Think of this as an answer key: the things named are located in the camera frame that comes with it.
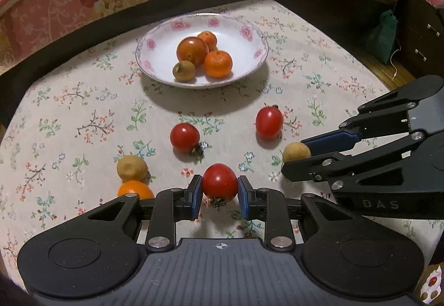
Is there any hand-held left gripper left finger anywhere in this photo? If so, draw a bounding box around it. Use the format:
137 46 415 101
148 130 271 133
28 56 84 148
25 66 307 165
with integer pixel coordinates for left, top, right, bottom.
87 174 203 253

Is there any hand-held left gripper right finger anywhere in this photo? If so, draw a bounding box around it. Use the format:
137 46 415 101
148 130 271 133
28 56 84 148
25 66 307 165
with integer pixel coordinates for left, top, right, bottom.
238 175 351 253

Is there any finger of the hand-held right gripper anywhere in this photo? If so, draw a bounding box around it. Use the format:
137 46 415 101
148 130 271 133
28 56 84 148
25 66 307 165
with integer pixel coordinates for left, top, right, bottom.
281 131 427 194
301 75 444 156

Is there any tan longan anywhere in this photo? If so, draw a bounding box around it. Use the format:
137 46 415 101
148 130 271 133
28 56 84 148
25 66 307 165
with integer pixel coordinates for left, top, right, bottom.
116 155 149 182
172 60 196 82
282 142 312 164

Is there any red cherry tomato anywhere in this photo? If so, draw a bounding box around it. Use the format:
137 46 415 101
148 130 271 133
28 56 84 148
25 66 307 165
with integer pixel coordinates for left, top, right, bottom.
255 105 284 140
202 163 239 211
170 123 206 155

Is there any small orange tangerine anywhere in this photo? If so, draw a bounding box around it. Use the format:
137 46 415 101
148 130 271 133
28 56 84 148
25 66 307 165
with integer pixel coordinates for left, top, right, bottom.
197 31 218 51
117 180 155 200
203 50 233 79

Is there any white floral rim plate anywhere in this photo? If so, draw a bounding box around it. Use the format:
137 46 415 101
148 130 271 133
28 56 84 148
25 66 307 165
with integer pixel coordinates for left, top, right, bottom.
135 13 269 89

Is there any large red tomato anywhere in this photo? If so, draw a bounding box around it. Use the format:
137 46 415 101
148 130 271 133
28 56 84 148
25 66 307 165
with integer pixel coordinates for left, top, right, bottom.
176 36 210 68

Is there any green bag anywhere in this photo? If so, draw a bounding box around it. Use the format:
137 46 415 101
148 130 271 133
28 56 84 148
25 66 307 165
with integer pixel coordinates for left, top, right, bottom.
362 9 398 65

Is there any dark cabinet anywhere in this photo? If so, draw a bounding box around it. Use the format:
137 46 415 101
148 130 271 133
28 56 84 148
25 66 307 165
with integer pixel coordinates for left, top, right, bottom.
395 0 444 84

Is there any white cable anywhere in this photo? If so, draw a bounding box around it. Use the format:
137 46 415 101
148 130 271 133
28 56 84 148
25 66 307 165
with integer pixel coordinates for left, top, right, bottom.
390 44 399 80

